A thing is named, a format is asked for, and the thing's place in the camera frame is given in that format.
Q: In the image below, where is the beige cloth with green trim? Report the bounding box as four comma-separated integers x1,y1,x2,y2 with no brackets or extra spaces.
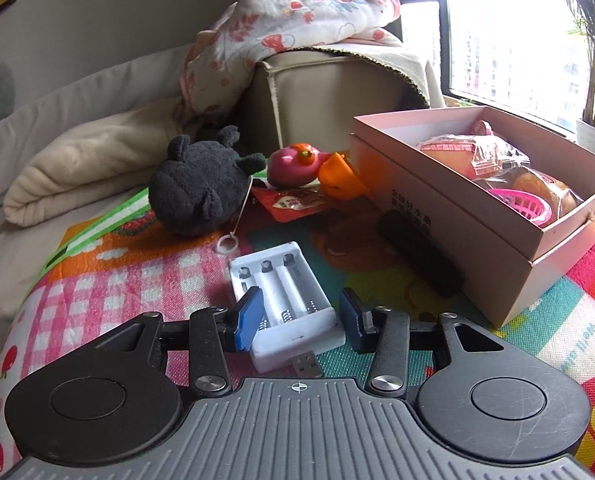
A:
297,40,446,111

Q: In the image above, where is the colourful play mat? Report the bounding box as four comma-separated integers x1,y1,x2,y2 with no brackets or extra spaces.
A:
0,195,595,480

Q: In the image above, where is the pink plastic basket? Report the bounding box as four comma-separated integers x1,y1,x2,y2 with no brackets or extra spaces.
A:
490,187,554,227

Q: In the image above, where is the black window frame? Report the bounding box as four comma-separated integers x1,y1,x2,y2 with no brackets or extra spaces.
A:
392,0,595,137

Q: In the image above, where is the pink plastic toy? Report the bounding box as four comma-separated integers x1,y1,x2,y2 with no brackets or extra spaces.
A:
267,143,331,187

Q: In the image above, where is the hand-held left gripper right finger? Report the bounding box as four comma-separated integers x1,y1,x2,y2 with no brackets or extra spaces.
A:
338,287,507,399

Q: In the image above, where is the white battery charger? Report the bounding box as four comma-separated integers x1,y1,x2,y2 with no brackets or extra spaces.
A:
227,241,347,379

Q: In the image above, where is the black rectangular bar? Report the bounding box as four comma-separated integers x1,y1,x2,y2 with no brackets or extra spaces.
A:
376,210,466,299

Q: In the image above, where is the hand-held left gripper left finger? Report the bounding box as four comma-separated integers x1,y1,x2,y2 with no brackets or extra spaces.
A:
97,287,265,399

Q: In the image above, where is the black plush toy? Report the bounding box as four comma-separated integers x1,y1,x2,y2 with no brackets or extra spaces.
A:
148,125,268,257

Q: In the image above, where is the orange plastic toy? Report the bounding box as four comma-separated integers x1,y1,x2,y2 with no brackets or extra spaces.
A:
319,152,373,200

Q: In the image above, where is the beige sofa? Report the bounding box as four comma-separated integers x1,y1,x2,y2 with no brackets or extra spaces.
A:
0,42,431,381

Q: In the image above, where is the red snack packet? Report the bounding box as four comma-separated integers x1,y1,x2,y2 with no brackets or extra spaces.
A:
251,185,328,222

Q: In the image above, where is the floral printed blanket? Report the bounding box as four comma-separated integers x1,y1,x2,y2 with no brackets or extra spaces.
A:
180,0,403,117

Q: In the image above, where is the beige folded blanket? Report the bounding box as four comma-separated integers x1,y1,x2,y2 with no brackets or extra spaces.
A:
2,105,198,226

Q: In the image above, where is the pink cardboard box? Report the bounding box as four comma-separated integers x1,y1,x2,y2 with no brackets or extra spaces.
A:
350,106,595,331

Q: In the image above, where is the clear snack packet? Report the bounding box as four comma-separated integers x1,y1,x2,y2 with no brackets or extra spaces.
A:
417,132,533,181

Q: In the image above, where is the packaged bread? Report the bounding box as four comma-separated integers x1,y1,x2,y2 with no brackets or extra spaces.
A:
507,167,585,226

